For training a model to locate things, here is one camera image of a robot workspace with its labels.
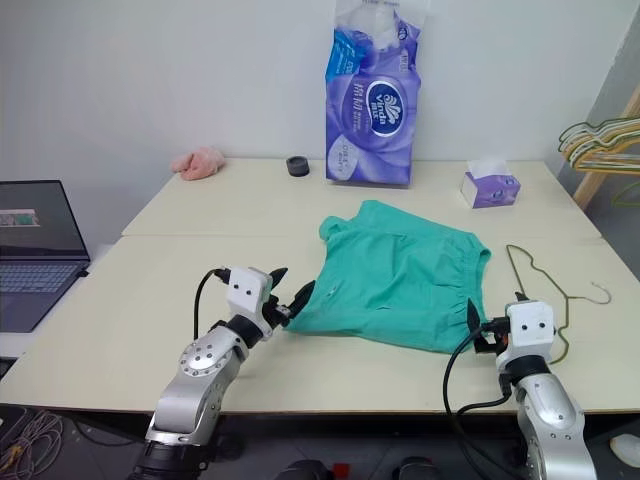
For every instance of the small purple tissue pack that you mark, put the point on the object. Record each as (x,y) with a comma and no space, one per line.
(492,192)

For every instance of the pink cloth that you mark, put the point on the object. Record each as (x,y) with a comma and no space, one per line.
(197,164)

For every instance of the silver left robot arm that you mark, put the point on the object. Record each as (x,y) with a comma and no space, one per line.
(200,360)

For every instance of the grey laptop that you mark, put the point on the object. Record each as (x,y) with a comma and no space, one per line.
(35,250)

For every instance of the green shorts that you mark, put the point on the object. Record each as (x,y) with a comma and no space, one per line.
(400,280)

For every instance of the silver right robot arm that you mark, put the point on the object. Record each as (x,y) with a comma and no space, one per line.
(550,410)

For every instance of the small red block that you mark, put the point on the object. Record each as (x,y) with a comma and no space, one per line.
(341,472)

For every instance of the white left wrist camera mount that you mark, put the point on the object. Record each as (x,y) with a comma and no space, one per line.
(245,290)

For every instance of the hangers on wooden rack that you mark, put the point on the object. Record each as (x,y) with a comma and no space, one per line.
(595,180)

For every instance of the purple tissue multipack bag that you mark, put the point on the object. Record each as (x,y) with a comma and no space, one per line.
(372,115)

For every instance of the white shoe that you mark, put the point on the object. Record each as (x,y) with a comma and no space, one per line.
(627,448)

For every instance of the black round cap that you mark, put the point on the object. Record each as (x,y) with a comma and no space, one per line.
(298,166)

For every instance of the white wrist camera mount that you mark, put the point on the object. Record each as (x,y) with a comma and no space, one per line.
(530,325)
(245,290)

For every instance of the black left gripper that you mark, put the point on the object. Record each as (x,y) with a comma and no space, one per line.
(276,315)

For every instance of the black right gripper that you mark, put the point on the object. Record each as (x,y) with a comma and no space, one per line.
(492,337)

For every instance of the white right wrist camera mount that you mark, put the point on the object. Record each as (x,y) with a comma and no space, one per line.
(530,325)

